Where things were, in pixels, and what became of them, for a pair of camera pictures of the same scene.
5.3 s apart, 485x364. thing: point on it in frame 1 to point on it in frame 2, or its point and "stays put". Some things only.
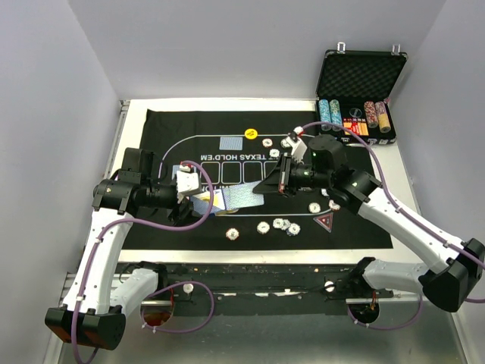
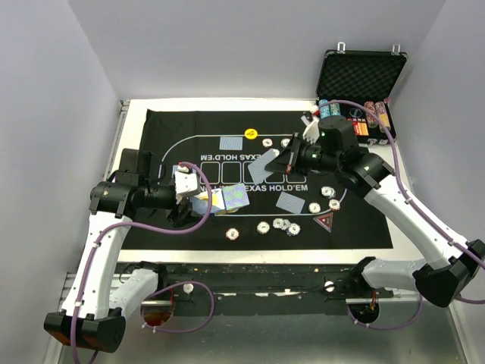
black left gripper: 179,217 stays put
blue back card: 174,169 stays put
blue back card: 242,196 to 257,166
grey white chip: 285,144 stays put
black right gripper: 279,179 to 288,161
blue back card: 231,143 stays put
